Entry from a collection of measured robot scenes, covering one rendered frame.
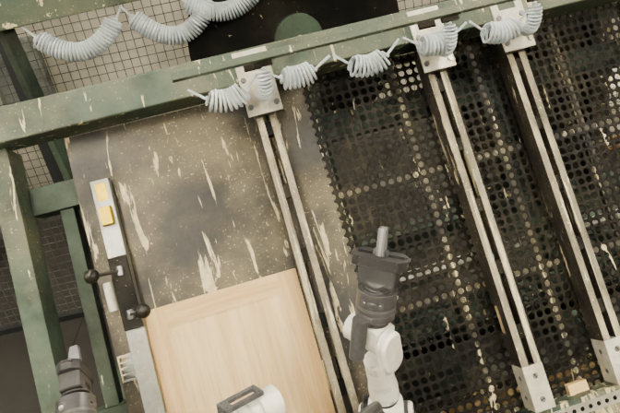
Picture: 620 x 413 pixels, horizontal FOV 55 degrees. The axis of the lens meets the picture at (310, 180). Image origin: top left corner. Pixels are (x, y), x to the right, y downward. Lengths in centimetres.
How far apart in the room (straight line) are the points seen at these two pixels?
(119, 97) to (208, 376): 80
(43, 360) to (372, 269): 92
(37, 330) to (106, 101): 63
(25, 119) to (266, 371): 95
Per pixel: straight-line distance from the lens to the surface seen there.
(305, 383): 172
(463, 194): 177
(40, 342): 176
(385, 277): 127
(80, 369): 154
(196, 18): 211
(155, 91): 170
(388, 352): 134
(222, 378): 172
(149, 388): 172
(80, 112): 173
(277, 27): 221
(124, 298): 169
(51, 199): 185
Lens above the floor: 228
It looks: 25 degrees down
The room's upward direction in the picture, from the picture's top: 12 degrees counter-clockwise
